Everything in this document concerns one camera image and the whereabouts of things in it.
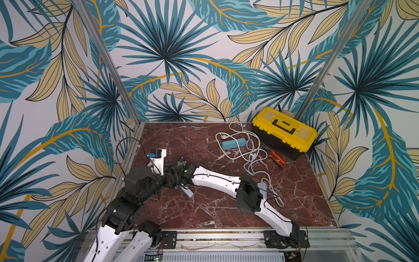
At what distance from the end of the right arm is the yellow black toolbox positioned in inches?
22.0

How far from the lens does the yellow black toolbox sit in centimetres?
92

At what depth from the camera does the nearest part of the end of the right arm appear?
0.61 metres

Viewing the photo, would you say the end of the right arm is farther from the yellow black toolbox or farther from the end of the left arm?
the yellow black toolbox
